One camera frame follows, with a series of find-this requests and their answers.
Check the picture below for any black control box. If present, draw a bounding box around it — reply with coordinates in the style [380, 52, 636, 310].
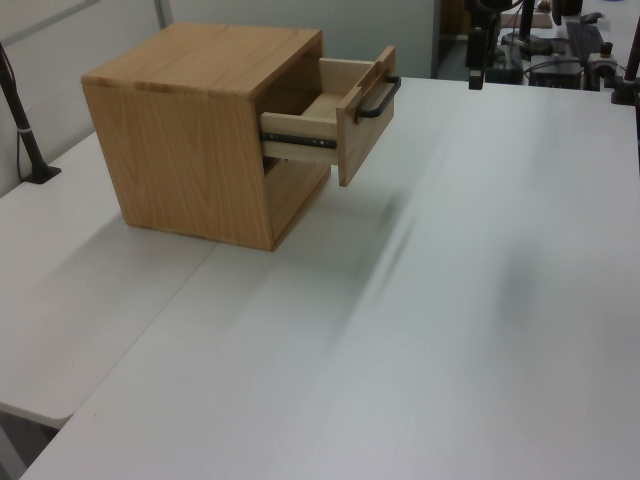
[529, 62, 587, 90]

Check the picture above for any black camera pole with base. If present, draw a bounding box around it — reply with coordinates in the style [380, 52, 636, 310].
[0, 42, 63, 185]

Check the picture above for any black computer keyboard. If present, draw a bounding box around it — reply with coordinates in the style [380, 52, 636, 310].
[566, 21, 604, 62]

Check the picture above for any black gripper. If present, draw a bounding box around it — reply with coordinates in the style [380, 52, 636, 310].
[466, 27, 489, 92]

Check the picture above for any wooden drawer with black handle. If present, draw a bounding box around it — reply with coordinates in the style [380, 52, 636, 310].
[259, 45, 402, 188]

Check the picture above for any oak wooden cabinet box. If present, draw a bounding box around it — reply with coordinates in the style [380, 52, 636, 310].
[81, 22, 333, 253]

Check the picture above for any wooden drawer front with slot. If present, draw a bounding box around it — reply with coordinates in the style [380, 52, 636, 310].
[263, 163, 332, 247]

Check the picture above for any grey emergency stop button box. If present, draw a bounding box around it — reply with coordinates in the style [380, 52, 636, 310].
[588, 42, 622, 77]

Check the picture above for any black pole with table clamp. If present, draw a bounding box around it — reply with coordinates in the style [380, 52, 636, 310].
[609, 27, 640, 106]

